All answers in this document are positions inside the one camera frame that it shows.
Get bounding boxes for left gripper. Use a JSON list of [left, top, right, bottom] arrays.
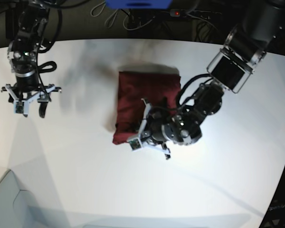
[[127, 98, 171, 160]]

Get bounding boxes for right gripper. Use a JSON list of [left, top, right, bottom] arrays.
[[0, 83, 62, 118]]

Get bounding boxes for dark red t-shirt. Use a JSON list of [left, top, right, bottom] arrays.
[[112, 70, 182, 145]]

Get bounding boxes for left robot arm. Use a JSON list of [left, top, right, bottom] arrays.
[[127, 0, 285, 159]]

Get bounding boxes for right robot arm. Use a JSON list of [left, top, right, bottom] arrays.
[[1, 0, 62, 118]]

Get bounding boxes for black power strip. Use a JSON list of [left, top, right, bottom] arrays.
[[168, 9, 223, 20]]

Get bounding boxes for blue box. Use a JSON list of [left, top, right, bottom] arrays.
[[105, 0, 172, 9]]

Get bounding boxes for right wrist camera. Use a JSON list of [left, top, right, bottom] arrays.
[[13, 100, 29, 117]]

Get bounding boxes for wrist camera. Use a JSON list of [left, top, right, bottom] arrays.
[[13, 100, 29, 117], [127, 137, 143, 151]]

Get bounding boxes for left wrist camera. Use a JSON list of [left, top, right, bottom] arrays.
[[127, 137, 143, 151]]

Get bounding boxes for grey cable loops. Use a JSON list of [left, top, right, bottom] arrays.
[[90, 0, 143, 30]]

